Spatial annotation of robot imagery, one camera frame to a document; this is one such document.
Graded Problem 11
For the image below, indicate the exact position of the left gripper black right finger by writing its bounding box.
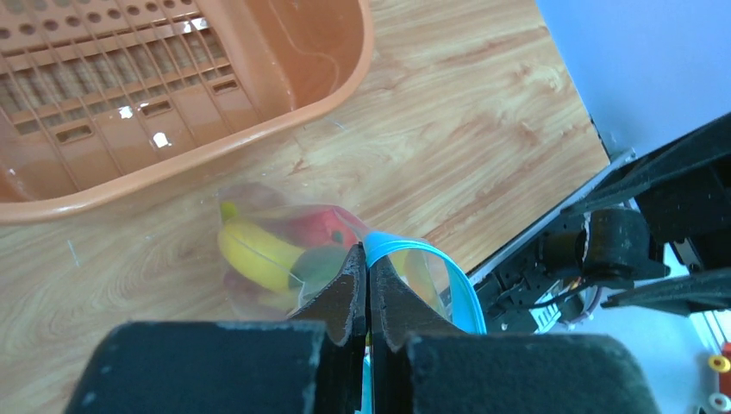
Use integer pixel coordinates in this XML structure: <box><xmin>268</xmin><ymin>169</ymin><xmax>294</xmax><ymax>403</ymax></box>
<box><xmin>369</xmin><ymin>258</ymin><xmax>659</xmax><ymax>413</ymax></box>

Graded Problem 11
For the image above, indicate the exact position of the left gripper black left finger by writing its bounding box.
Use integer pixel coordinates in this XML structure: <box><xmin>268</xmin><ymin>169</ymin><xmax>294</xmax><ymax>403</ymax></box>
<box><xmin>66</xmin><ymin>245</ymin><xmax>367</xmax><ymax>413</ymax></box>

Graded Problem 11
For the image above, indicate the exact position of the clear zip top bag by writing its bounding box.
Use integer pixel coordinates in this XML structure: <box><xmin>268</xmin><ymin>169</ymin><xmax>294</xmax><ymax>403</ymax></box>
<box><xmin>216</xmin><ymin>181</ymin><xmax>488</xmax><ymax>414</ymax></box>

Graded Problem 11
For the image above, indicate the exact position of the yellow toy banana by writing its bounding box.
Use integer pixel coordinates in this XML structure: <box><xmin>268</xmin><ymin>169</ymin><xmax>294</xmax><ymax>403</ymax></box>
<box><xmin>217</xmin><ymin>201</ymin><xmax>304</xmax><ymax>293</ymax></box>

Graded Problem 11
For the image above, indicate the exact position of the red toy tomato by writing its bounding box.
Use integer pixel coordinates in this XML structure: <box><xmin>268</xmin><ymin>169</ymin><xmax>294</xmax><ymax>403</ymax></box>
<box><xmin>266</xmin><ymin>205</ymin><xmax>369</xmax><ymax>249</ymax></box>

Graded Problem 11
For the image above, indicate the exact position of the orange plastic basket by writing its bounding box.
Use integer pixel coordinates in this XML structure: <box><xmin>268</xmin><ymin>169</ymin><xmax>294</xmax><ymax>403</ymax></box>
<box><xmin>1</xmin><ymin>0</ymin><xmax>374</xmax><ymax>225</ymax></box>

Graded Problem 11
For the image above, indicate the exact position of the orange green toy mango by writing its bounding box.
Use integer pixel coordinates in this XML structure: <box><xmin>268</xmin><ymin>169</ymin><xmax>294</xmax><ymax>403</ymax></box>
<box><xmin>290</xmin><ymin>245</ymin><xmax>347</xmax><ymax>303</ymax></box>

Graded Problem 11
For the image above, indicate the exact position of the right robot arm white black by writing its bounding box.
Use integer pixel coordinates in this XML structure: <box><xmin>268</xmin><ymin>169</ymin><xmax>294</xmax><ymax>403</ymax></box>
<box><xmin>567</xmin><ymin>115</ymin><xmax>730</xmax><ymax>316</ymax></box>

